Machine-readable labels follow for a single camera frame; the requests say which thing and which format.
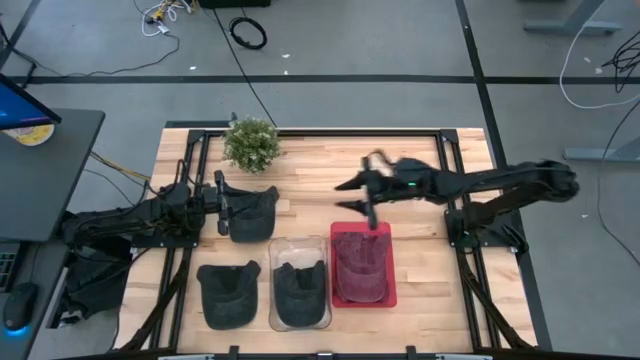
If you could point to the black computer mouse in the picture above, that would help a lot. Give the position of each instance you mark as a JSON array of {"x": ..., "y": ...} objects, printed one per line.
[{"x": 20, "y": 305}]

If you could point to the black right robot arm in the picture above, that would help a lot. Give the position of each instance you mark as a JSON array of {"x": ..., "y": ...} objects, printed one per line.
[{"x": 500, "y": 180}]

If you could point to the dark grey baseball cap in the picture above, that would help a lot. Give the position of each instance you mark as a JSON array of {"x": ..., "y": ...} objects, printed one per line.
[
  {"x": 299, "y": 300},
  {"x": 227, "y": 300},
  {"x": 255, "y": 227}
]

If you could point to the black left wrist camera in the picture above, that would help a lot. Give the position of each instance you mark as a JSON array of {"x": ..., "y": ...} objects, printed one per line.
[{"x": 180, "y": 195}]

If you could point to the red plastic bin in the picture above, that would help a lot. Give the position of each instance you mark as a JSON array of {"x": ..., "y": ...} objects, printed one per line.
[{"x": 342, "y": 227}]

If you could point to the grey desk foot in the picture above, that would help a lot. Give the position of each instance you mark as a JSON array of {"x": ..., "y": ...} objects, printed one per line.
[
  {"x": 600, "y": 154},
  {"x": 570, "y": 25}
]

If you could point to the computer monitor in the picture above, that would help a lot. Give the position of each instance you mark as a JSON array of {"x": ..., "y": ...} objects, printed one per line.
[{"x": 20, "y": 107}]

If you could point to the black keyboard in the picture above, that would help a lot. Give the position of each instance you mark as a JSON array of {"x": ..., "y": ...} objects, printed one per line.
[{"x": 6, "y": 267}]

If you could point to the maroon baseball cap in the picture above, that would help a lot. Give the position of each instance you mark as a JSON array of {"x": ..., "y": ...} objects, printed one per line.
[{"x": 361, "y": 280}]

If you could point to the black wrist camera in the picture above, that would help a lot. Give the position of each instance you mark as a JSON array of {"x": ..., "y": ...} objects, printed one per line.
[
  {"x": 180, "y": 195},
  {"x": 412, "y": 175}
]

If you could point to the black side desk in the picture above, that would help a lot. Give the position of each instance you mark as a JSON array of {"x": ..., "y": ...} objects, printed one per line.
[{"x": 45, "y": 190}]

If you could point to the round yellow white disc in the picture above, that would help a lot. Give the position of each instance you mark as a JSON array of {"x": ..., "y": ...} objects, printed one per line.
[{"x": 32, "y": 136}]

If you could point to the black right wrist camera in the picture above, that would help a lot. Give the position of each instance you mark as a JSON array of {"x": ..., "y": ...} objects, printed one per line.
[{"x": 412, "y": 175}]

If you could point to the clear plastic bin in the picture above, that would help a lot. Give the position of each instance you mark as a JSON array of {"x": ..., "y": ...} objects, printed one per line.
[{"x": 299, "y": 247}]

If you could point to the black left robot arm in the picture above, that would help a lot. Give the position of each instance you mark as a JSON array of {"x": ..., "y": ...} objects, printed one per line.
[{"x": 125, "y": 215}]

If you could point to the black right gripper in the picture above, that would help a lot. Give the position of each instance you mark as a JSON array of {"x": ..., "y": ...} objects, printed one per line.
[{"x": 385, "y": 187}]

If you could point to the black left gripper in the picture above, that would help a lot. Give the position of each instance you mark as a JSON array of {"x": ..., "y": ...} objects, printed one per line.
[{"x": 212, "y": 200}]

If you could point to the black cloth cover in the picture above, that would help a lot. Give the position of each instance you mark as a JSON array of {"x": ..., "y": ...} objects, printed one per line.
[{"x": 95, "y": 280}]

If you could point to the black floor box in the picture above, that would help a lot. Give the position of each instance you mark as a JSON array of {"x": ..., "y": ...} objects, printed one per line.
[{"x": 235, "y": 3}]

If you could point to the artificial green white plant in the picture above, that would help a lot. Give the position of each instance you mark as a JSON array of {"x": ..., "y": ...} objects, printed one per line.
[{"x": 251, "y": 145}]

